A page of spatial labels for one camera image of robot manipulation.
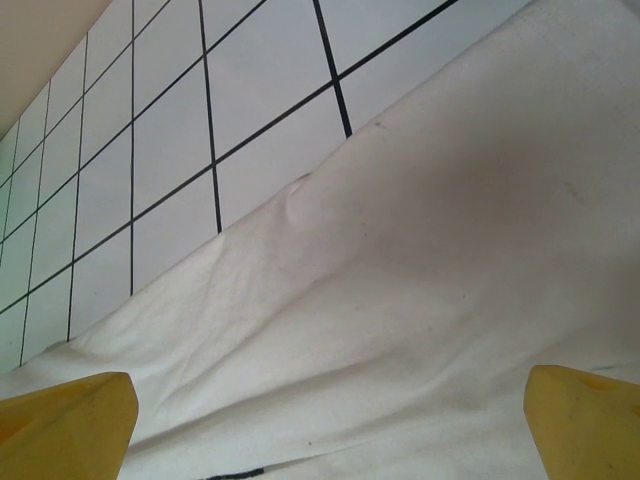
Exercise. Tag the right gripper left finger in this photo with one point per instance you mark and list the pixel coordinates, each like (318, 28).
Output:
(65, 430)

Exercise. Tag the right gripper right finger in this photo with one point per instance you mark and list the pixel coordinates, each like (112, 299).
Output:
(590, 430)

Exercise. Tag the white t-shirt with robot print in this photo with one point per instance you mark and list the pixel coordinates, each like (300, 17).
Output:
(400, 250)

